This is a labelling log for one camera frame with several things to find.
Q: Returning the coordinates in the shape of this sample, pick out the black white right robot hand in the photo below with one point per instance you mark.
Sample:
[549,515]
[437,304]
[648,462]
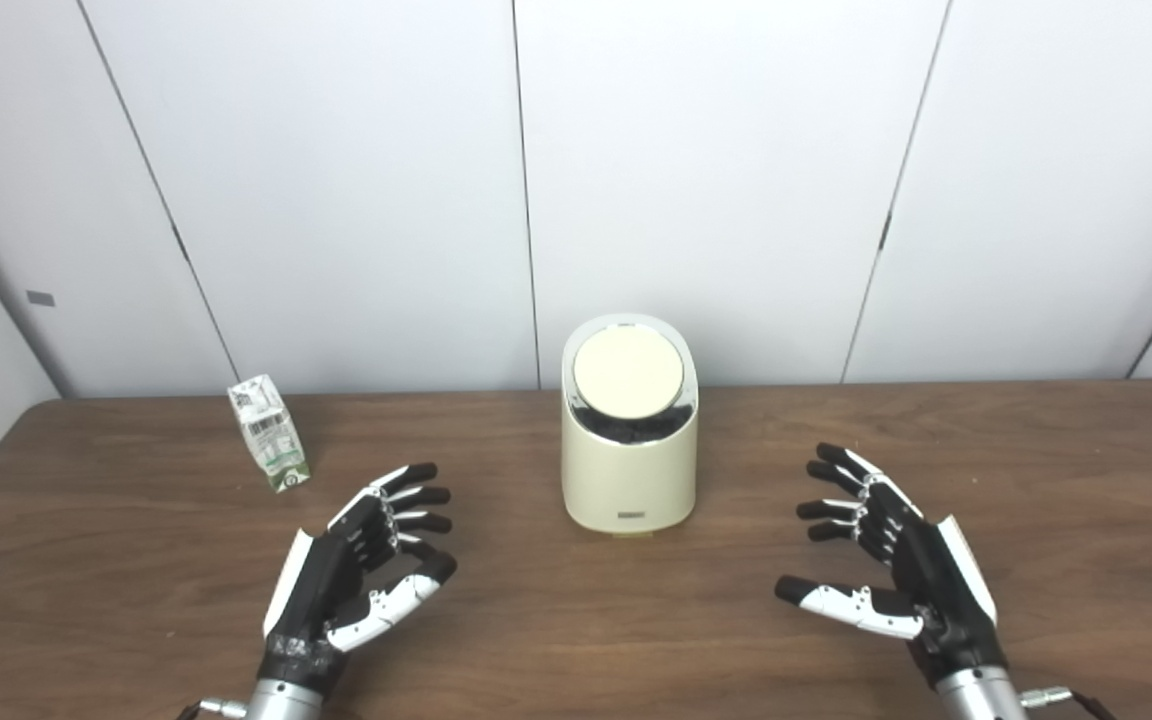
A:
[941,590]

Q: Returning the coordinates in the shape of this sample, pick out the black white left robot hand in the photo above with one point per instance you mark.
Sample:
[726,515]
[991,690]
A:
[321,590]

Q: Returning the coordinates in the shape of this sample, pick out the white green milk carton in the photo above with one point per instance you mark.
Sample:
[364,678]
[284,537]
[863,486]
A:
[271,435]

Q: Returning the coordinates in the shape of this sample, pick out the round cream bin lid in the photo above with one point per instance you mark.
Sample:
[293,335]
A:
[628,370]

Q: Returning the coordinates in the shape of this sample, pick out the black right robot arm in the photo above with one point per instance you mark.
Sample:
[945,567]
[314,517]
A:
[981,697]

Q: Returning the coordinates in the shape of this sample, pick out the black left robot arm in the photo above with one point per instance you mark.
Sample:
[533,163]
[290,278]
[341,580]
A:
[286,702]

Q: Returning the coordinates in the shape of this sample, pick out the cream-colored bin body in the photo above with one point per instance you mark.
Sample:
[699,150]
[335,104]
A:
[626,480]

